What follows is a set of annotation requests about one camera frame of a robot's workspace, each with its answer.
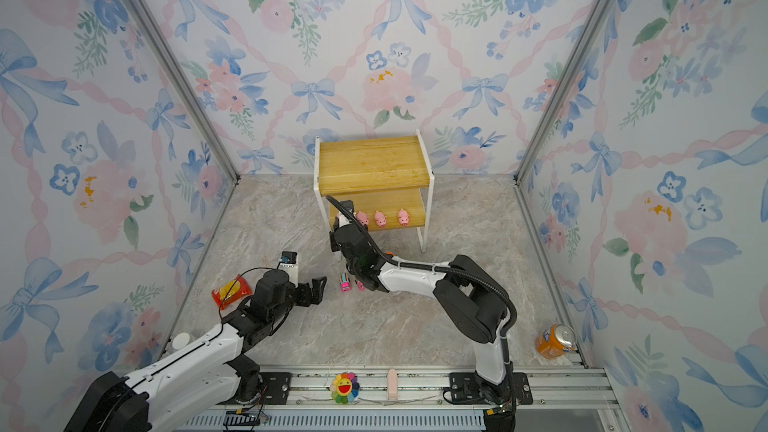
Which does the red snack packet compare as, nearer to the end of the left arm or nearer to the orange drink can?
the end of the left arm

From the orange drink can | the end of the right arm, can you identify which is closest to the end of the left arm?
the end of the right arm

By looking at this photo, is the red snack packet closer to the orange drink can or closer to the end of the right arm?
the end of the right arm
